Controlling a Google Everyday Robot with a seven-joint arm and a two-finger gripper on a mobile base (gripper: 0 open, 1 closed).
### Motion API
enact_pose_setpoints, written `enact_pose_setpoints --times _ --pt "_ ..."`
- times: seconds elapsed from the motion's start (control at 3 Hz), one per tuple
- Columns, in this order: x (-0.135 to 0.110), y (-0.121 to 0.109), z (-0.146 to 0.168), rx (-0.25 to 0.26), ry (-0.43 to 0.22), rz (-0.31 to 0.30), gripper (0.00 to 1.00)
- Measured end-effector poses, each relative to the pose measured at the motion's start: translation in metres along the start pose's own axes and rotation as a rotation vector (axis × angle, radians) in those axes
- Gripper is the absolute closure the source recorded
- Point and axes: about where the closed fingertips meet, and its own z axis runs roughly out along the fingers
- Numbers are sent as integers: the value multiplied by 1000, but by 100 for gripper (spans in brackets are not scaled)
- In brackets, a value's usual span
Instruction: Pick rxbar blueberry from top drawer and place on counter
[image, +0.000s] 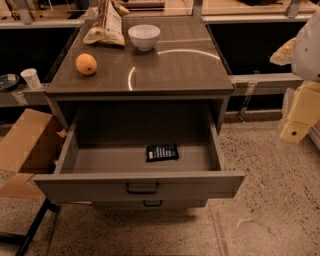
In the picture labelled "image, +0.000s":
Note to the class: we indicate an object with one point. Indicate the chip bag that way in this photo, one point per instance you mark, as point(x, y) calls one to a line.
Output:
point(108, 25)

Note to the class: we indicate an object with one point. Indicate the white bowl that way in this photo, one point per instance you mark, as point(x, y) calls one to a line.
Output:
point(144, 36)

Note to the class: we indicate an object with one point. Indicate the black metal stand leg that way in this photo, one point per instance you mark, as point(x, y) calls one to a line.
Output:
point(23, 241)

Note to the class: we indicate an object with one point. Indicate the grey drawer cabinet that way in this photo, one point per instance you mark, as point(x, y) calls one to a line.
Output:
point(184, 64)

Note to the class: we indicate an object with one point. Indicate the dark blue rxbar wrapper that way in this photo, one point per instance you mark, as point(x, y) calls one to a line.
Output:
point(162, 152)

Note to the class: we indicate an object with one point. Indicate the grey lower drawer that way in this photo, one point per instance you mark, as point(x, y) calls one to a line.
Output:
point(150, 204)

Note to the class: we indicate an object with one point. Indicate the brown cardboard box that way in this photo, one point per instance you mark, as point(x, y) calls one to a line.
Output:
point(30, 147)

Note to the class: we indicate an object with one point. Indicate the dark round dish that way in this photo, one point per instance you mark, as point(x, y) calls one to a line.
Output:
point(8, 82)

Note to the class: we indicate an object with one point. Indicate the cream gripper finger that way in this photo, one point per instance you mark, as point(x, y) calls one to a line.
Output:
point(283, 55)
point(303, 114)

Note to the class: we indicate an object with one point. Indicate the grey open top drawer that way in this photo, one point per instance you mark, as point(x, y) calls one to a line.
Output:
point(104, 155)

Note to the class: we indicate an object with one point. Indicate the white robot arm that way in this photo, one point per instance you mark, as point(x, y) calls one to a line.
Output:
point(303, 54)

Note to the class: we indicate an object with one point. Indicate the orange fruit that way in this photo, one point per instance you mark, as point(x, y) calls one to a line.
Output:
point(86, 64)

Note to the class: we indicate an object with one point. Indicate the white paper cup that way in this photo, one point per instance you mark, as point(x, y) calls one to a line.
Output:
point(31, 78)

